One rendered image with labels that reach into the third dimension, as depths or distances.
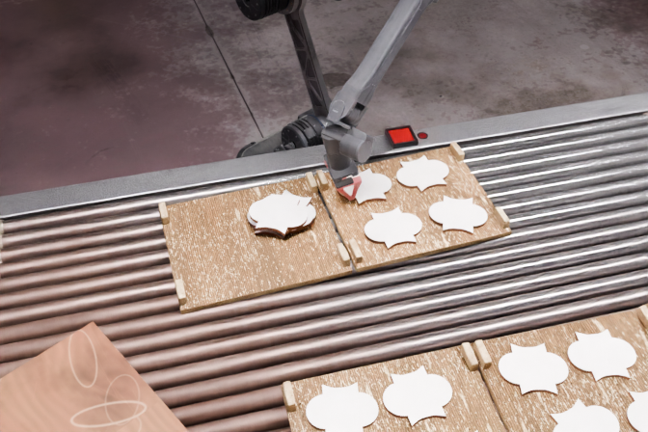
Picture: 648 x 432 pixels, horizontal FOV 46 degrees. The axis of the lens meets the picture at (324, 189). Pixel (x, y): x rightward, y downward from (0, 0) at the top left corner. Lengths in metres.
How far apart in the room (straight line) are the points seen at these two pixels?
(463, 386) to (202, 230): 0.74
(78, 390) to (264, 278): 0.50
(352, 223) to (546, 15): 3.05
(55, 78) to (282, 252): 2.63
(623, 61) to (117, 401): 3.54
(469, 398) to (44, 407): 0.83
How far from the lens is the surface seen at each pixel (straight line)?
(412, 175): 2.06
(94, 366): 1.60
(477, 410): 1.63
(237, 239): 1.90
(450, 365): 1.68
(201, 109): 3.89
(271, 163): 2.13
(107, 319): 1.83
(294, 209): 1.90
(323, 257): 1.85
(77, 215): 2.08
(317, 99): 3.16
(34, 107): 4.12
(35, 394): 1.60
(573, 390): 1.71
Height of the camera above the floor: 2.31
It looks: 43 degrees down
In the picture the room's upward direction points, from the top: straight up
